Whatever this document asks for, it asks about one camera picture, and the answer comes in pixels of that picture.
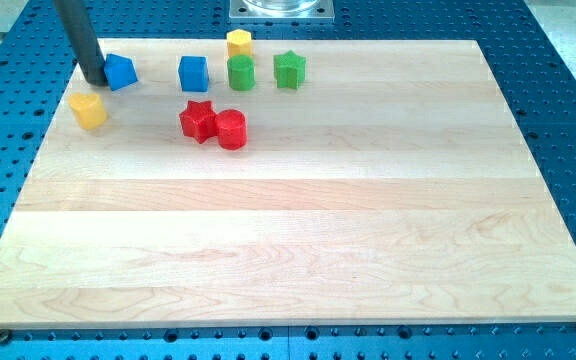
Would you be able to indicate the red star block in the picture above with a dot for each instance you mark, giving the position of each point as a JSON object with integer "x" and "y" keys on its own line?
{"x": 198, "y": 120}

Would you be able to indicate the green star block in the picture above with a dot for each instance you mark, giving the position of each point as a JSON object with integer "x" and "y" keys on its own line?
{"x": 289, "y": 69}

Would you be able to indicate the yellow hexagon block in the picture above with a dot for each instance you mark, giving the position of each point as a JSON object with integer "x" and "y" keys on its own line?
{"x": 239, "y": 42}

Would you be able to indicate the light wooden board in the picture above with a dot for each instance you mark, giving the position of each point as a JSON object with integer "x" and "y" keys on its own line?
{"x": 393, "y": 186}

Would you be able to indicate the red cylinder block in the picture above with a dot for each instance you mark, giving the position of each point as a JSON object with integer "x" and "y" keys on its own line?
{"x": 231, "y": 129}

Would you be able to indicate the green cylinder block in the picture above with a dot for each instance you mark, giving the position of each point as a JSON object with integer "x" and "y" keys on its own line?
{"x": 241, "y": 76}

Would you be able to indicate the blue cube block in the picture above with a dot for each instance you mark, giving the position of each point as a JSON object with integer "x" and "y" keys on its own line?
{"x": 193, "y": 74}

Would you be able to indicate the blue pentagon block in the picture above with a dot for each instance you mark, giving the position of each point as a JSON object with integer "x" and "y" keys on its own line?
{"x": 120, "y": 71}

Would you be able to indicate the yellow heart block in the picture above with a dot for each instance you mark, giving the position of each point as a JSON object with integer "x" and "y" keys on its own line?
{"x": 88, "y": 109}

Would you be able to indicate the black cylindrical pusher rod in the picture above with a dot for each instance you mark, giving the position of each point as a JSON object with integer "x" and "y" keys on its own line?
{"x": 79, "y": 29}

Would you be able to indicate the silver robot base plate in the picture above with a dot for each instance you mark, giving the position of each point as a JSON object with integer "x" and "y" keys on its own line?
{"x": 266, "y": 10}

